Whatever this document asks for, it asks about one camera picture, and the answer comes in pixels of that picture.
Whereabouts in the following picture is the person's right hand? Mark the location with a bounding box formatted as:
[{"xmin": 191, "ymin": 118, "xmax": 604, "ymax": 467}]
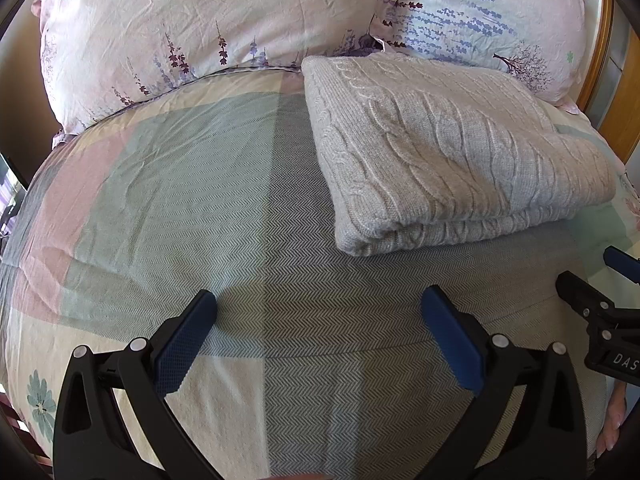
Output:
[{"xmin": 594, "ymin": 391, "xmax": 629, "ymax": 459}]

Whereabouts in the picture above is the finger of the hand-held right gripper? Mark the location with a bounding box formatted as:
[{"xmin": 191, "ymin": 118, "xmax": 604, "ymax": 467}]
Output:
[
  {"xmin": 602, "ymin": 246, "xmax": 640, "ymax": 285},
  {"xmin": 555, "ymin": 270, "xmax": 617, "ymax": 322}
]

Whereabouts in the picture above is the grey cable knit sweater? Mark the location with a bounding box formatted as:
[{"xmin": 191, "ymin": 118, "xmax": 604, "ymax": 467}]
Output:
[{"xmin": 301, "ymin": 53, "xmax": 619, "ymax": 258}]

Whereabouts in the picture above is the pink floral pillow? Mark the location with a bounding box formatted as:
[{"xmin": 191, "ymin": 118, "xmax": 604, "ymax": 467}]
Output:
[{"xmin": 31, "ymin": 0, "xmax": 385, "ymax": 137}]

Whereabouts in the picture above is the wooden headboard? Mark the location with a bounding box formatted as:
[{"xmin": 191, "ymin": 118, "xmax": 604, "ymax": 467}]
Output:
[{"xmin": 574, "ymin": 0, "xmax": 640, "ymax": 147}]

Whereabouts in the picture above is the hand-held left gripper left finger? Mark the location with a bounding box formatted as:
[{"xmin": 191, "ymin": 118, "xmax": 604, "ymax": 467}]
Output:
[{"xmin": 52, "ymin": 289, "xmax": 219, "ymax": 480}]

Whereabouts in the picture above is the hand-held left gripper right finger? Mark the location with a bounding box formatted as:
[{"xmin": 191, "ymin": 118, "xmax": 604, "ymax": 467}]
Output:
[{"xmin": 420, "ymin": 285, "xmax": 589, "ymax": 480}]

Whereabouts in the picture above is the white lavender print pillow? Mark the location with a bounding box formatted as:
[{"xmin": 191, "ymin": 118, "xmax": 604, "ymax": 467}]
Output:
[{"xmin": 369, "ymin": 0, "xmax": 599, "ymax": 110}]

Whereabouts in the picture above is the pastel checked blanket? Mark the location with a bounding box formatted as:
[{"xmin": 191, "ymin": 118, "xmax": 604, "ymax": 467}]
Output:
[{"xmin": 0, "ymin": 67, "xmax": 640, "ymax": 480}]

